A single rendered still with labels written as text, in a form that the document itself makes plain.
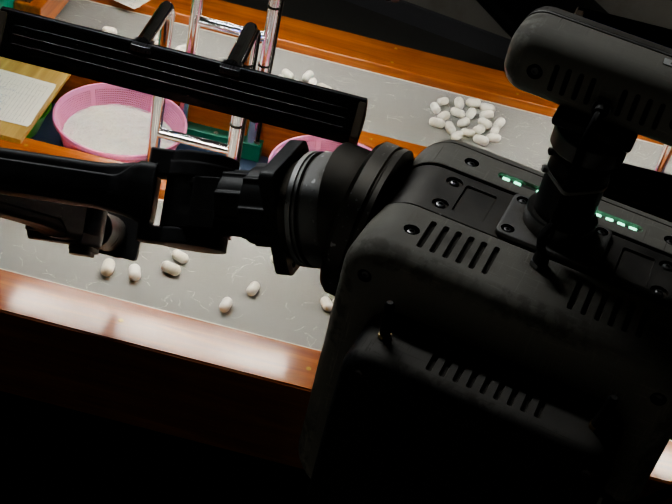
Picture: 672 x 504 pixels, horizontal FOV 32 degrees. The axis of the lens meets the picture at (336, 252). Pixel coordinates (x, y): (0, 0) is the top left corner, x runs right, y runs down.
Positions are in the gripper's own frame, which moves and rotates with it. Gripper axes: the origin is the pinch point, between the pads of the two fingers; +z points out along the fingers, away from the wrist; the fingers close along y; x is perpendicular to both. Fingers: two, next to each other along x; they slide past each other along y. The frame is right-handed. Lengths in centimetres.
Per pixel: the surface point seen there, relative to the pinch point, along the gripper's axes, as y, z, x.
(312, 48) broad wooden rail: -14, 80, -55
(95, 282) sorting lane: 4.1, 8.0, 8.5
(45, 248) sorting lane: 15.0, 11.7, 5.0
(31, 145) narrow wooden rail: 27.5, 28.9, -13.1
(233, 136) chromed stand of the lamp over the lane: -10.1, 24.4, -23.4
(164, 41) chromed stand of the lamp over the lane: 4.5, 13.9, -35.6
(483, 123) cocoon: -57, 72, -45
